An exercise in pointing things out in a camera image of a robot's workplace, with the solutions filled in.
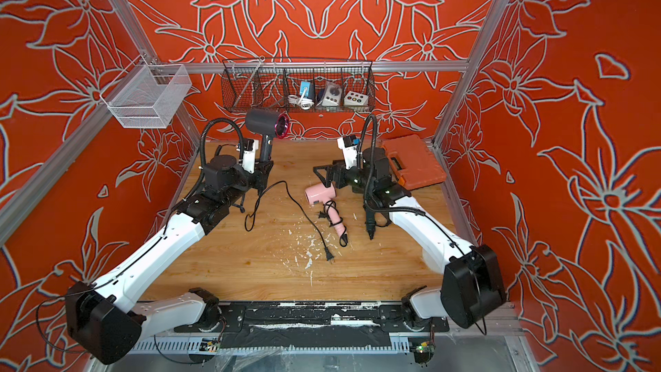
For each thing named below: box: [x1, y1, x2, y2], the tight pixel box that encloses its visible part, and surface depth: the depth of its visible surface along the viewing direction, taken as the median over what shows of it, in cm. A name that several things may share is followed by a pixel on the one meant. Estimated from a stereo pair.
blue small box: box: [299, 80, 311, 98], surface depth 85 cm
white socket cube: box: [344, 90, 369, 106], surface depth 96 cm
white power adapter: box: [321, 80, 343, 106], surface depth 93 cm
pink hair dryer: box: [304, 182, 346, 242], surface depth 97 cm
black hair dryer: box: [245, 108, 291, 162], surface depth 72 cm
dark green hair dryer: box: [362, 193, 384, 241], surface depth 62 cm
